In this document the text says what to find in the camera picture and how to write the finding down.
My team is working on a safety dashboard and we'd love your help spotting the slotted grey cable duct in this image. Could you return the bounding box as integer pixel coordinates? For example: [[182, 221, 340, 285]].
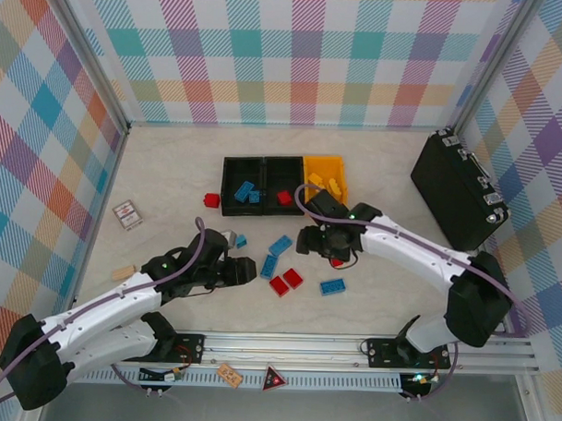
[[78, 363, 404, 396]]

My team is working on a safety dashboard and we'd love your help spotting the red triangle sticker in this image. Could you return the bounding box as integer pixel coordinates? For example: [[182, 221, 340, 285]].
[[262, 365, 288, 394]]

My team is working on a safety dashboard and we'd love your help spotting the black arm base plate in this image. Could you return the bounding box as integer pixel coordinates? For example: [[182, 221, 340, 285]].
[[365, 335, 453, 371], [155, 331, 207, 365]]

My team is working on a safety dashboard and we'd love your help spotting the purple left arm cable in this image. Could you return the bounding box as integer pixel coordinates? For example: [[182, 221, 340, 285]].
[[0, 209, 207, 415]]

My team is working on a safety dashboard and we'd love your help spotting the aluminium frame post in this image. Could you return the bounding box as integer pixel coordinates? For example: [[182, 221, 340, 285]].
[[449, 0, 548, 138], [42, 0, 135, 135]]

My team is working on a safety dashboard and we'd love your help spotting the black hard case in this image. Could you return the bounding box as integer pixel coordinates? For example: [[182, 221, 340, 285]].
[[407, 126, 514, 257]]

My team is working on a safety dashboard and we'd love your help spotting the grey metal panel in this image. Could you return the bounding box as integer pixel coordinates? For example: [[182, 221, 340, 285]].
[[37, 379, 534, 421]]

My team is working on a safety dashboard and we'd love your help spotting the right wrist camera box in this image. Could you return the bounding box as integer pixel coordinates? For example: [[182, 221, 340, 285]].
[[305, 188, 350, 220]]

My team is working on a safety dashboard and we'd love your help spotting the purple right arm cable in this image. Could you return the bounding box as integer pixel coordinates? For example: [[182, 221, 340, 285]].
[[287, 183, 534, 407]]

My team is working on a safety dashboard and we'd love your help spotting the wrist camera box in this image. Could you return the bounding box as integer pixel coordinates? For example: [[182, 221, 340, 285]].
[[305, 188, 350, 220], [197, 229, 239, 263]]

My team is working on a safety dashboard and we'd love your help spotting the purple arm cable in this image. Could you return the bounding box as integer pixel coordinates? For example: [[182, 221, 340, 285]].
[[287, 183, 534, 407], [0, 209, 207, 415]]

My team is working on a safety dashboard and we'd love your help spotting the yellow plastic bin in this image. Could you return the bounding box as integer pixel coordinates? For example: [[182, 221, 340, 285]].
[[301, 153, 353, 210]]

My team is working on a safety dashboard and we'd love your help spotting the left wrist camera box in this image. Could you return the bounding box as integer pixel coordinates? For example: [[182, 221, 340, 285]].
[[197, 229, 239, 263]]

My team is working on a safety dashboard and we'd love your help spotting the small wired connector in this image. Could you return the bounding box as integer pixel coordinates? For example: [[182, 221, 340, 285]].
[[138, 366, 185, 384], [401, 371, 442, 393]]

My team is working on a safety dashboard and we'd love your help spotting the orange paper tag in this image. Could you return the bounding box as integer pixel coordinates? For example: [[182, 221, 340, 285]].
[[216, 364, 244, 387]]

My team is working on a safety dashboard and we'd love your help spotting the small wooden block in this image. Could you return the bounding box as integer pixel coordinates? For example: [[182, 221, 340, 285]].
[[111, 264, 137, 283]]

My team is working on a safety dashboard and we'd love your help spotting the playing card box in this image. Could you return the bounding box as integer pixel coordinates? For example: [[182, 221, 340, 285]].
[[112, 198, 146, 234]]

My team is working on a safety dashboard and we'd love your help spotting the aluminium mounting rail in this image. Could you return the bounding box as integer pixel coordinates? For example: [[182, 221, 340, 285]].
[[71, 322, 553, 382]]

